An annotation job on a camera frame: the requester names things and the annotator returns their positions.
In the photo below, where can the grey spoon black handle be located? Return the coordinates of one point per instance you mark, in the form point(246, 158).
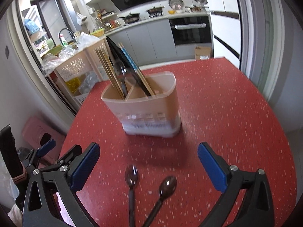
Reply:
point(120, 71)

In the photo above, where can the clear spoon black handle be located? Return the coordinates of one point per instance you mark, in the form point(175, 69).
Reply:
point(117, 52)

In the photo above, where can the clear grey spoon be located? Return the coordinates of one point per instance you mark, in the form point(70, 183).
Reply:
point(131, 177)

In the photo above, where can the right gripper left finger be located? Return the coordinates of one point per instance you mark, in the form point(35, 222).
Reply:
point(40, 208)

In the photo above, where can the person's left hand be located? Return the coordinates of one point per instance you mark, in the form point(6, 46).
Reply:
point(10, 156)

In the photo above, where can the pink utensil holder caddy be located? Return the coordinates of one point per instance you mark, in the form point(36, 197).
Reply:
point(156, 115)

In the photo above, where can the cardboard box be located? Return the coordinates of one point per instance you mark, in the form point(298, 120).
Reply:
point(203, 53)

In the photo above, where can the beige perforated storage cart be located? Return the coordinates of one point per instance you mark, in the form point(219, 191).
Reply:
point(78, 68)

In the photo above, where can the black wok on stove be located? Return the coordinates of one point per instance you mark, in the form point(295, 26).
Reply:
point(131, 18)

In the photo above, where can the brown pot on stove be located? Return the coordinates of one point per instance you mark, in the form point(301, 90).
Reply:
point(155, 11)

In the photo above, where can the blue patterned wooden chopstick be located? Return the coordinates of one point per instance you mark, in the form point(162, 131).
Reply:
point(138, 72)

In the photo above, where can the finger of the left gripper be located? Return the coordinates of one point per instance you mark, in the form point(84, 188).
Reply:
point(33, 158)
point(66, 159)

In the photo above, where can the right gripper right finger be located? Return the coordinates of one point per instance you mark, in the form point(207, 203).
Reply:
point(256, 208)

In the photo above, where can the white refrigerator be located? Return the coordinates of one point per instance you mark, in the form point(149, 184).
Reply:
point(225, 20)

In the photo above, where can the dark brown spoon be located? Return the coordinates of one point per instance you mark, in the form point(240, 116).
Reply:
point(166, 190)

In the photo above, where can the green basket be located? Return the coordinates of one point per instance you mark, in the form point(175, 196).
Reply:
point(98, 33)

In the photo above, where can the pink plastic stool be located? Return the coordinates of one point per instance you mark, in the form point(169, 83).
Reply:
point(37, 133)

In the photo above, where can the black built-in oven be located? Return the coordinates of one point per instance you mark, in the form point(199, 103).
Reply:
point(191, 30)

